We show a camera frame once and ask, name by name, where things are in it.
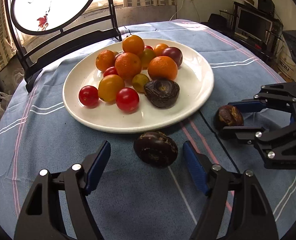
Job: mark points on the blue striped tablecloth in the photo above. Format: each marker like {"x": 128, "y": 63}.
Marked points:
{"x": 134, "y": 200}

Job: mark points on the orange right mandarin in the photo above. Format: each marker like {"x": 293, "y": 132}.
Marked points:
{"x": 162, "y": 67}

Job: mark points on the yellow green small tomato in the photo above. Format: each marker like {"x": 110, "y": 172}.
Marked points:
{"x": 139, "y": 81}

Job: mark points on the dark brown passion fruit front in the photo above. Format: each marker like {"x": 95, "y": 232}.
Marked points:
{"x": 156, "y": 149}

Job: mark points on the small red tomato middle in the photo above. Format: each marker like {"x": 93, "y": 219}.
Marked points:
{"x": 110, "y": 71}

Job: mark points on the orange top mandarin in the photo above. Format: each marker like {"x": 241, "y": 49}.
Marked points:
{"x": 133, "y": 44}

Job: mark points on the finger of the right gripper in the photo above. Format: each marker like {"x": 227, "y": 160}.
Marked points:
{"x": 279, "y": 96}
{"x": 248, "y": 135}

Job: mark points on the yellowish fruit behind centre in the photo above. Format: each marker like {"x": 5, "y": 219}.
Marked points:
{"x": 145, "y": 57}

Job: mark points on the white bucket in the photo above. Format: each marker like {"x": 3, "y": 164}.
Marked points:
{"x": 286, "y": 65}

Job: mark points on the black desk shelf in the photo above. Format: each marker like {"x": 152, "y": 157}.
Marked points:
{"x": 266, "y": 51}

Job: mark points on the orange mandarin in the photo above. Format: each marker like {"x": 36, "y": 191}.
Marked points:
{"x": 133, "y": 44}
{"x": 128, "y": 65}
{"x": 104, "y": 60}
{"x": 162, "y": 67}

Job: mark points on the dark brown passion fruit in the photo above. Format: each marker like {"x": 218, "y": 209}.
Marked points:
{"x": 228, "y": 115}
{"x": 156, "y": 149}

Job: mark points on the red cherry tomato front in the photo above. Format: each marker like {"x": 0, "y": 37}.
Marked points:
{"x": 127, "y": 99}

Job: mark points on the white ceramic plate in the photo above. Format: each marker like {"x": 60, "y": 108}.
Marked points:
{"x": 195, "y": 79}

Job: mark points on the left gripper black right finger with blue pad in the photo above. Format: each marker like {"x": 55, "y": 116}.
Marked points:
{"x": 236, "y": 206}

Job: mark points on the red cherry tomato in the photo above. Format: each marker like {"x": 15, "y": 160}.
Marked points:
{"x": 88, "y": 96}
{"x": 127, "y": 99}

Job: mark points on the computer monitor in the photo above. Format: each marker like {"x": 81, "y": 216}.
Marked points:
{"x": 254, "y": 25}

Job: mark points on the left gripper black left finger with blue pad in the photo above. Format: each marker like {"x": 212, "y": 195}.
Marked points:
{"x": 41, "y": 216}

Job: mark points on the dark purple plum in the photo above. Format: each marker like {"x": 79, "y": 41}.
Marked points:
{"x": 175, "y": 54}

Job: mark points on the dark passion fruit on plate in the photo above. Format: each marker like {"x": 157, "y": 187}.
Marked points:
{"x": 162, "y": 93}

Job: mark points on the small orange fruit back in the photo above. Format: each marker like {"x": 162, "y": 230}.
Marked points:
{"x": 159, "y": 48}

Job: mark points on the orange left mandarin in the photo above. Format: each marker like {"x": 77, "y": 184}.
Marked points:
{"x": 104, "y": 60}

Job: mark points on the yellow orange tomato front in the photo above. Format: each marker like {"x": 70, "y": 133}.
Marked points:
{"x": 109, "y": 86}

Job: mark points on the round painted decorative screen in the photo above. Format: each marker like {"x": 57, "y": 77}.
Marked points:
{"x": 40, "y": 17}

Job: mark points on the red cherry tomato left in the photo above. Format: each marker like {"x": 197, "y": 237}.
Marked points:
{"x": 88, "y": 96}

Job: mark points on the orange centre mandarin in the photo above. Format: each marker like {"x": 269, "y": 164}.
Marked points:
{"x": 128, "y": 65}

